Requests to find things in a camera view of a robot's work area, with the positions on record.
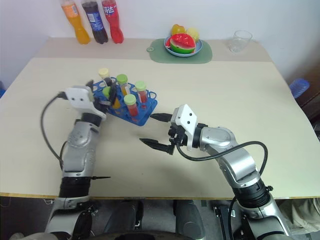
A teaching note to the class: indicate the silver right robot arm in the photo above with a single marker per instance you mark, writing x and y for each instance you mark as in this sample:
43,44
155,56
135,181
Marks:
237,160

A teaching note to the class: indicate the black zip tie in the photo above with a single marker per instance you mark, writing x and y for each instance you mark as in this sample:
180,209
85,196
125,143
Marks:
100,178

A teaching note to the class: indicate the yellow toy fruit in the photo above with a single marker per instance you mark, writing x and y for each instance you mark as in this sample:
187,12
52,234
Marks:
193,33

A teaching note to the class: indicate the green silicone mat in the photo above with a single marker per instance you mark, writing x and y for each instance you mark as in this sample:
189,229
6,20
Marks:
157,53

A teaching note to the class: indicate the dark cola bottle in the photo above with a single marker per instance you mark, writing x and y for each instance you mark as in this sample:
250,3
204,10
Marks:
97,30

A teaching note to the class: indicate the orange soda bottle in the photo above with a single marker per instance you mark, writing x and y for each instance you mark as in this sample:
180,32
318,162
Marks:
80,32

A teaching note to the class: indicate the blue plastic object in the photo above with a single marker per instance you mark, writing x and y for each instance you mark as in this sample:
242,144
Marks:
1,90

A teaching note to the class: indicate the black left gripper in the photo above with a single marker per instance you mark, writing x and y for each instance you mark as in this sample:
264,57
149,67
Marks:
101,106

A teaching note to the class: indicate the light blue plate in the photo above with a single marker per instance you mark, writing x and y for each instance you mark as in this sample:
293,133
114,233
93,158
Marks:
182,54

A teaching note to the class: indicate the blue plastic stool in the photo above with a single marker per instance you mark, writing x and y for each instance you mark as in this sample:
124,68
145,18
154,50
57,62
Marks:
300,87

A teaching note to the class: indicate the green-capped orange liquid test tube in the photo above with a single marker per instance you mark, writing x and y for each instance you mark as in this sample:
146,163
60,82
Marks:
122,78

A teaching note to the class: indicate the clear plastic cup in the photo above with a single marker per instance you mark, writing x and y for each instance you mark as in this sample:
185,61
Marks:
240,47

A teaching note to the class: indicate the yellow orange toy pepper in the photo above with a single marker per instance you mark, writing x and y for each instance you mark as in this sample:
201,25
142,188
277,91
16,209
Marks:
177,29

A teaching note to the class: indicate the dark rounded shape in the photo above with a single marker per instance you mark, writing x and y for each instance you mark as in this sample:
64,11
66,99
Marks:
187,217
125,215

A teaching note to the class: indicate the green-capped yellow liquid test tube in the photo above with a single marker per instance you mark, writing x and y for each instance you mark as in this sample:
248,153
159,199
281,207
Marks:
107,93

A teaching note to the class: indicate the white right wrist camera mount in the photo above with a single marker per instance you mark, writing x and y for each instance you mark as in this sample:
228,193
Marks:
186,120

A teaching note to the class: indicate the dark brown furniture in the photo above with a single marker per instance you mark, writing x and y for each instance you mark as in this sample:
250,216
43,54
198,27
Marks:
313,105

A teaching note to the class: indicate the red soda bottle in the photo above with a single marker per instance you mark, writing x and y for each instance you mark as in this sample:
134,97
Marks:
115,27

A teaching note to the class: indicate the green-capped red liquid test tube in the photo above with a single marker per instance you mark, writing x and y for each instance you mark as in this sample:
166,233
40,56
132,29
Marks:
140,86
130,100

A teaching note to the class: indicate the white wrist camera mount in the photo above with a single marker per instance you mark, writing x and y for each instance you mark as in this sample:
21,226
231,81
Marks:
80,98
186,120

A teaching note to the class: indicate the blue test tube rack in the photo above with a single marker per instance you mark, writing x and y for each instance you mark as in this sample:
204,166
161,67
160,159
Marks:
142,120

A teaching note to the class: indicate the toy watermelon slice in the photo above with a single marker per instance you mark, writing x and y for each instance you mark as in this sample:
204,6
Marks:
182,42

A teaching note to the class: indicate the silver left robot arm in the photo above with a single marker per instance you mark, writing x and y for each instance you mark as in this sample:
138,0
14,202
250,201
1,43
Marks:
77,150

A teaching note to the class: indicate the beige cloth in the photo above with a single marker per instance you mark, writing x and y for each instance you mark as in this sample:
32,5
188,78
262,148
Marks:
300,212

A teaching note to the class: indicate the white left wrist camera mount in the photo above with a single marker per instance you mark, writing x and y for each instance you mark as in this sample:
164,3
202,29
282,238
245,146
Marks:
80,98

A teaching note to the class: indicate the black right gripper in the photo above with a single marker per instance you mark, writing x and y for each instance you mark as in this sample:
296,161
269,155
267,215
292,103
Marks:
177,136

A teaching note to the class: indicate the yellow-capped dark liquid test tube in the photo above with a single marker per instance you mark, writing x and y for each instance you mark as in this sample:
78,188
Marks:
103,73

